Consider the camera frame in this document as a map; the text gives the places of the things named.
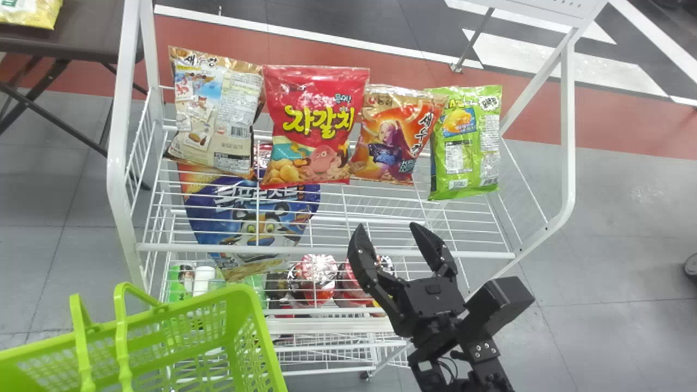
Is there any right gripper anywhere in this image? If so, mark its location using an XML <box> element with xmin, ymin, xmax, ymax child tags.
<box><xmin>347</xmin><ymin>222</ymin><xmax>467</xmax><ymax>349</ymax></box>

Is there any red noodle cup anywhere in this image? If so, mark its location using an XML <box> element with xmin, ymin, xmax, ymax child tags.
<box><xmin>333</xmin><ymin>255</ymin><xmax>395</xmax><ymax>309</ymax></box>
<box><xmin>287</xmin><ymin>253</ymin><xmax>339</xmax><ymax>305</ymax></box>

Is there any orange snack packet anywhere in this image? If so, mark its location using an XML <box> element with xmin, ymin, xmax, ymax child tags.
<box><xmin>348</xmin><ymin>84</ymin><xmax>447</xmax><ymax>187</ymax></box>

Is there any green snack packet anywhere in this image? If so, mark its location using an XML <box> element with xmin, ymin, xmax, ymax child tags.
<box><xmin>424</xmin><ymin>84</ymin><xmax>503</xmax><ymax>201</ymax></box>

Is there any red snack packet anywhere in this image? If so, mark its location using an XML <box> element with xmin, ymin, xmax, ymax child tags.
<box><xmin>260</xmin><ymin>65</ymin><xmax>370</xmax><ymax>190</ymax></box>

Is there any blue cereal bag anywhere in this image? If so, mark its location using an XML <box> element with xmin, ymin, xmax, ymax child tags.
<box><xmin>178</xmin><ymin>143</ymin><xmax>321</xmax><ymax>282</ymax></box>

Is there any green basket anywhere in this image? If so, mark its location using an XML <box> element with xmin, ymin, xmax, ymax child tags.
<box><xmin>0</xmin><ymin>281</ymin><xmax>288</xmax><ymax>392</ymax></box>

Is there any green bottle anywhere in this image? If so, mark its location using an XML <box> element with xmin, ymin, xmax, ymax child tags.
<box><xmin>167</xmin><ymin>262</ymin><xmax>195</xmax><ymax>303</ymax></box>

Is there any beige snack packet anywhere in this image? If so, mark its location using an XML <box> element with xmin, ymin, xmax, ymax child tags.
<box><xmin>164</xmin><ymin>46</ymin><xmax>266</xmax><ymax>178</ymax></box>

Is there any white side table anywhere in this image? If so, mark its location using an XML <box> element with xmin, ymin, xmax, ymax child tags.
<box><xmin>444</xmin><ymin>0</ymin><xmax>609</xmax><ymax>74</ymax></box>

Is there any dark side table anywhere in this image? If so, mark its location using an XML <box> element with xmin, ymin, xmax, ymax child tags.
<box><xmin>0</xmin><ymin>0</ymin><xmax>150</xmax><ymax>191</ymax></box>

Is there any yellow snack packet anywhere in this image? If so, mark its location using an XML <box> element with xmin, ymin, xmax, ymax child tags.
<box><xmin>0</xmin><ymin>0</ymin><xmax>64</xmax><ymax>30</ymax></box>

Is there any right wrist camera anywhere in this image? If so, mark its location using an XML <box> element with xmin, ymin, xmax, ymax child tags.
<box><xmin>458</xmin><ymin>275</ymin><xmax>536</xmax><ymax>335</ymax></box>

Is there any white wire rack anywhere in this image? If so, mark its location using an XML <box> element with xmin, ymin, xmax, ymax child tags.
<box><xmin>106</xmin><ymin>0</ymin><xmax>608</xmax><ymax>381</ymax></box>

